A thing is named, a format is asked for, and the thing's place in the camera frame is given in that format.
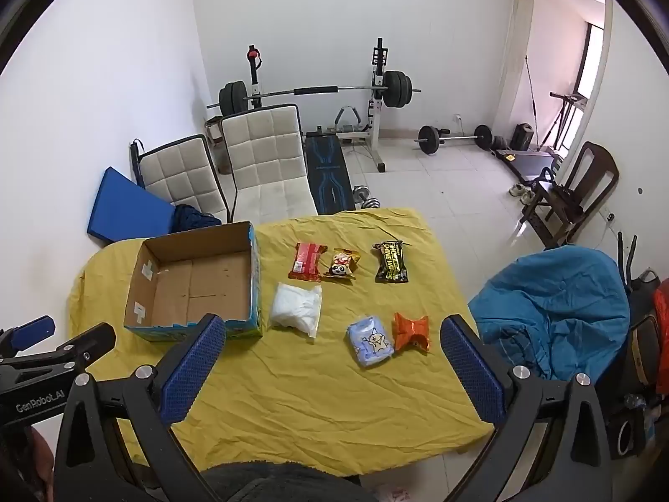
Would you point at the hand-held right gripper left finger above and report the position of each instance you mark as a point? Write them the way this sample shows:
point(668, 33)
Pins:
point(193, 368)

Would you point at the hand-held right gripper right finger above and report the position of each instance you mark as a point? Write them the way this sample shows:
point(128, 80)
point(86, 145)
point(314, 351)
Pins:
point(470, 371)

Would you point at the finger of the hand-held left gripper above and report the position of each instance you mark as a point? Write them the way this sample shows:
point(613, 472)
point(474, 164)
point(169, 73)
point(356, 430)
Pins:
point(89, 341)
point(34, 330)

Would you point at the orange snack packet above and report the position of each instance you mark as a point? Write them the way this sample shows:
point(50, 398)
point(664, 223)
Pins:
point(413, 332)

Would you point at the printed cardboard box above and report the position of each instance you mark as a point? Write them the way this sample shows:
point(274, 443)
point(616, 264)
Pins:
point(209, 282)

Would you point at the light blue tissue pack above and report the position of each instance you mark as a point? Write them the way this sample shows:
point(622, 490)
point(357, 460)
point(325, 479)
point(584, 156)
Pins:
point(368, 342)

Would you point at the white plastic bag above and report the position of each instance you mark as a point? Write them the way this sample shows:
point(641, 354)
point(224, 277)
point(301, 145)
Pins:
point(294, 307)

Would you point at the black snack packet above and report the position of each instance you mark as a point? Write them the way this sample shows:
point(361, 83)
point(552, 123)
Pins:
point(391, 262)

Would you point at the red snack packet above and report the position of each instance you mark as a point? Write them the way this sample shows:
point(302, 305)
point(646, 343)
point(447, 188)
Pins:
point(307, 262)

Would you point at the yellow snack packet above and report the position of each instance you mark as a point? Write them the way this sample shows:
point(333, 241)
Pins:
point(342, 264)

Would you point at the blue duvet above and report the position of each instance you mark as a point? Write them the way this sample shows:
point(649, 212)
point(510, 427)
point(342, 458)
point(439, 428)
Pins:
point(554, 308)

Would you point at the yellow tablecloth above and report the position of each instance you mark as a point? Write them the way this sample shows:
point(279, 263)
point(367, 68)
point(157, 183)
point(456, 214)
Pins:
point(313, 402)

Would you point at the blue folded mat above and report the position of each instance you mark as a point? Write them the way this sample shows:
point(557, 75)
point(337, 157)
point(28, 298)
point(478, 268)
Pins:
point(125, 204)

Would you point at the person's dark fleece clothing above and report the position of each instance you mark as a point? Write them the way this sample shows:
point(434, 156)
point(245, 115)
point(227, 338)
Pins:
point(282, 483)

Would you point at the dark blue knit cloth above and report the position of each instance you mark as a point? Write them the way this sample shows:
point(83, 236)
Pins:
point(191, 218)

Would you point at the black bag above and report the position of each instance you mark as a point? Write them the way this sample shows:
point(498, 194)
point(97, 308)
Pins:
point(640, 355)

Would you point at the white shoe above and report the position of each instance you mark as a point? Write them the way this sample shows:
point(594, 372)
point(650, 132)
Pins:
point(516, 190)
point(528, 194)

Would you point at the white quilted chair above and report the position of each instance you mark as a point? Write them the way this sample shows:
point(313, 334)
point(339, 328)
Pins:
point(177, 172)
point(266, 151)

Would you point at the red cloth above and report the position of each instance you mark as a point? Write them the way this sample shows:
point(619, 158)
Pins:
point(662, 334)

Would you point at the chrome dumbbell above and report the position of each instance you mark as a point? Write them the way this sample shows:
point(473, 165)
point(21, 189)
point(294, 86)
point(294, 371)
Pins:
point(363, 194)

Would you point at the black treadmill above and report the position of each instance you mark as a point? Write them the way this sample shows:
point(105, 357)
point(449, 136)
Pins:
point(528, 164)

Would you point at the dark wooden chair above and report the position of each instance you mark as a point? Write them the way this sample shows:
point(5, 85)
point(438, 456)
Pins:
point(590, 178)

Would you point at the short barbell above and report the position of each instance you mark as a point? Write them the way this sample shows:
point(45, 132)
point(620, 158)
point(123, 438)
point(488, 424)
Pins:
point(460, 138)

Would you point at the black weight bench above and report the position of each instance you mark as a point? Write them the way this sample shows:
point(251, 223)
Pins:
point(326, 172)

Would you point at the brown wooden stool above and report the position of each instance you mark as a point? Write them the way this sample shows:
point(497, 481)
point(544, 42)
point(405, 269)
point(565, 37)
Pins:
point(213, 130)

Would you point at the small black appliance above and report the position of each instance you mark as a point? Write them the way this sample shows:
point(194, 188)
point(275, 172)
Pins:
point(521, 136)

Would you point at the white barbell rack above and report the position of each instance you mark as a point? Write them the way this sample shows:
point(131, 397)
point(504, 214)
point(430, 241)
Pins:
point(377, 115)

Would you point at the long barbell with black plates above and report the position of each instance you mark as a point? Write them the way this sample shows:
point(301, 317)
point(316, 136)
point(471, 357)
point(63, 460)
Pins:
point(313, 90)

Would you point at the door frame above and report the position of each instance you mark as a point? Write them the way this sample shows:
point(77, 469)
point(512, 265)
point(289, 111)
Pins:
point(509, 36)

